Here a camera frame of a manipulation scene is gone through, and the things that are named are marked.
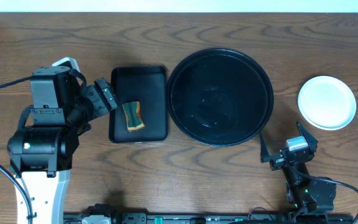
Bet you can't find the black rectangular tray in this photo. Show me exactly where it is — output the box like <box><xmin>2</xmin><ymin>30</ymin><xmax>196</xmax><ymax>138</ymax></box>
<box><xmin>109</xmin><ymin>66</ymin><xmax>168</xmax><ymax>143</ymax></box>

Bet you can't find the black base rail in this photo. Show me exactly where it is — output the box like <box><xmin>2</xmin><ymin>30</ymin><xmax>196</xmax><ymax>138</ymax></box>
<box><xmin>63</xmin><ymin>203</ymin><xmax>354</xmax><ymax>224</ymax></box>

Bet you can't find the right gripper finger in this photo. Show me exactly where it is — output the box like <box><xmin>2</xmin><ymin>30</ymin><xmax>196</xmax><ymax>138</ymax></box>
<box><xmin>296</xmin><ymin>121</ymin><xmax>318</xmax><ymax>146</ymax></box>
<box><xmin>259</xmin><ymin>131</ymin><xmax>270</xmax><ymax>159</ymax></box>

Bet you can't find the black round tray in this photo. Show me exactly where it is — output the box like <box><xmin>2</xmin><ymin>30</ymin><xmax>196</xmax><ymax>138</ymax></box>
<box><xmin>167</xmin><ymin>48</ymin><xmax>274</xmax><ymax>146</ymax></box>

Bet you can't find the mint plate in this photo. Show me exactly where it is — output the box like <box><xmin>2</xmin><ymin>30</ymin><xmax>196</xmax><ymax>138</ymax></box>
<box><xmin>297</xmin><ymin>76</ymin><xmax>357</xmax><ymax>131</ymax></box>

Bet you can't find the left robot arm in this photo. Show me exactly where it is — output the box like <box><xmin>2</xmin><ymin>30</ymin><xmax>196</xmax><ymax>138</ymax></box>
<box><xmin>7</xmin><ymin>78</ymin><xmax>117</xmax><ymax>223</ymax></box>

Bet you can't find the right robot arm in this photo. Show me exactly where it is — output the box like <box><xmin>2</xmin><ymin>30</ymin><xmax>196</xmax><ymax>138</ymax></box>
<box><xmin>259</xmin><ymin>122</ymin><xmax>336</xmax><ymax>223</ymax></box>

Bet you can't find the orange green sponge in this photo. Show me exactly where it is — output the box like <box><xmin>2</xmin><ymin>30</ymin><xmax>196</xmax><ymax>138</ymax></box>
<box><xmin>122</xmin><ymin>101</ymin><xmax>145</xmax><ymax>132</ymax></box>

